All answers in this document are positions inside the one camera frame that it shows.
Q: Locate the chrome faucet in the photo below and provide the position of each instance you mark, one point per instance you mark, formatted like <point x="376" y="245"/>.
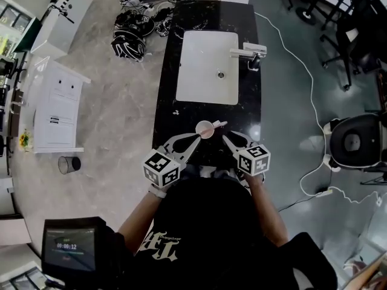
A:
<point x="248" y="53"/>

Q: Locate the small mounted monitor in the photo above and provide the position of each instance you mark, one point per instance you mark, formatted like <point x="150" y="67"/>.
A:
<point x="71" y="249"/>

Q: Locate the white wristband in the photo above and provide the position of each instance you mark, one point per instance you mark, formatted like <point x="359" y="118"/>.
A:
<point x="158" y="192"/>

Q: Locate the dark green cabinet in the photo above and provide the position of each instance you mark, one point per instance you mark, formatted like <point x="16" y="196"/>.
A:
<point x="30" y="35"/>

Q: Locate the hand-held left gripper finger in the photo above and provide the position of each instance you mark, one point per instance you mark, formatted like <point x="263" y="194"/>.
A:
<point x="192" y="153"/>
<point x="175" y="137"/>

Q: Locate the black white striped helmet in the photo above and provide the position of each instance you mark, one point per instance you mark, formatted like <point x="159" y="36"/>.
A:
<point x="127" y="45"/>

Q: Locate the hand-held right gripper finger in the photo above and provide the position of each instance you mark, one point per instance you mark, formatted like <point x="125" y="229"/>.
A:
<point x="231" y="146"/>
<point x="248" y="139"/>

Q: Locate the black cabinet faucet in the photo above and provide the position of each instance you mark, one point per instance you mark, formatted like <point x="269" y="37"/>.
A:
<point x="65" y="17"/>

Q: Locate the person's grey trousers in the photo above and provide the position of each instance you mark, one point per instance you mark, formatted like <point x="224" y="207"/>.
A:
<point x="208" y="171"/>

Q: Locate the black tripod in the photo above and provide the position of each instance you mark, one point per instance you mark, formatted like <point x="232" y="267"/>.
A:
<point x="375" y="180"/>

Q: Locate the tangle of black white headsets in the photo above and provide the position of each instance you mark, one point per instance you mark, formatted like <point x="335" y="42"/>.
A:
<point x="133" y="21"/>

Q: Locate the white power strip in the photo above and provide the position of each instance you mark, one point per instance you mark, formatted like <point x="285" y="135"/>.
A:
<point x="324" y="193"/>

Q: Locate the black mesh wastebasket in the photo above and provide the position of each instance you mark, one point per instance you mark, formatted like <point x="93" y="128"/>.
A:
<point x="68" y="165"/>

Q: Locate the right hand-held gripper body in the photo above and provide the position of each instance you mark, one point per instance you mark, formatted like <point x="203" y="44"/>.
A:
<point x="254" y="160"/>

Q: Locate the yellow artificial flowers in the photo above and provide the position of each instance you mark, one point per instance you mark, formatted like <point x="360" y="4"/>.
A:
<point x="24" y="139"/>

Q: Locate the wooden edged desk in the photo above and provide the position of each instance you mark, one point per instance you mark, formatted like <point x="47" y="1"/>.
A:
<point x="372" y="270"/>

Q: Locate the person's right forearm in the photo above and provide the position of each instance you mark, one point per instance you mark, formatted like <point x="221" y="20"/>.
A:
<point x="269" y="213"/>

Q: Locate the black office chair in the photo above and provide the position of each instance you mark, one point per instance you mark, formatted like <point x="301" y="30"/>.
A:
<point x="359" y="47"/>

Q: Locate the black marble sink counter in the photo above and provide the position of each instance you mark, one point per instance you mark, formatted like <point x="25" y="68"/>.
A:
<point x="211" y="14"/>

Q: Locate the white sink basin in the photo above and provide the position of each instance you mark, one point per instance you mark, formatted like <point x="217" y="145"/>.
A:
<point x="199" y="83"/>

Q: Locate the white drawer cabinet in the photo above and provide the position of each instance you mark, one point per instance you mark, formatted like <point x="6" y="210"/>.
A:
<point x="57" y="110"/>

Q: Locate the person's left forearm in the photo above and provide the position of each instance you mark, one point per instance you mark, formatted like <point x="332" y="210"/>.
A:
<point x="136" y="225"/>

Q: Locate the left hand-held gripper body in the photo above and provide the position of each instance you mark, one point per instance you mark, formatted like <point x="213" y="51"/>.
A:
<point x="161" y="168"/>

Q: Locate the person's black printed t-shirt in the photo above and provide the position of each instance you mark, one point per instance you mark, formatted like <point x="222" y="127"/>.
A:
<point x="211" y="222"/>

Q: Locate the black pole stand round base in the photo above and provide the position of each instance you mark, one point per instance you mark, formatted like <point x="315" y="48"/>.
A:
<point x="305" y="14"/>

